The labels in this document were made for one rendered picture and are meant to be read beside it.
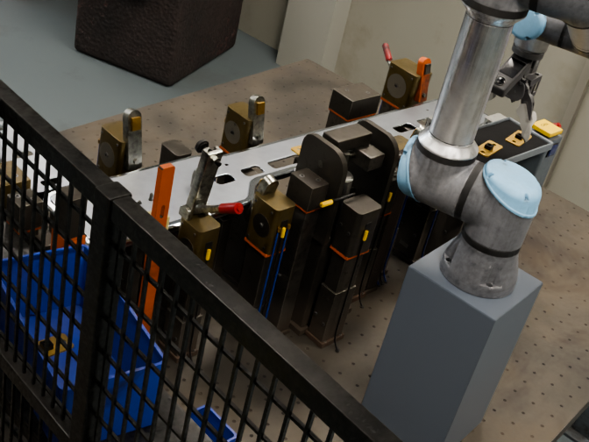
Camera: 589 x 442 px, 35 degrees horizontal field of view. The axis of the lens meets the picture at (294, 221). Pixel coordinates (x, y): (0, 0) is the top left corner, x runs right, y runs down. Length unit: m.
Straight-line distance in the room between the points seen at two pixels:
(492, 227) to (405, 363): 0.36
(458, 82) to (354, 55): 3.41
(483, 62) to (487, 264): 0.38
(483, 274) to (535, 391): 0.58
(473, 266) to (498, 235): 0.08
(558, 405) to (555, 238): 0.76
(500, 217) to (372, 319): 0.68
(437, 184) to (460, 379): 0.39
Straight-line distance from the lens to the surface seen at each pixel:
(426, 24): 4.77
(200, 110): 3.03
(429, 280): 1.79
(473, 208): 1.72
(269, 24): 5.41
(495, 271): 1.78
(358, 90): 2.61
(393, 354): 1.91
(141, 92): 4.64
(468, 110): 1.67
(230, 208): 1.76
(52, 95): 4.51
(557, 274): 2.73
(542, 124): 2.42
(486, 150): 2.18
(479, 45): 1.62
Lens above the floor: 2.09
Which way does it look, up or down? 33 degrees down
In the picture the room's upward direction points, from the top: 14 degrees clockwise
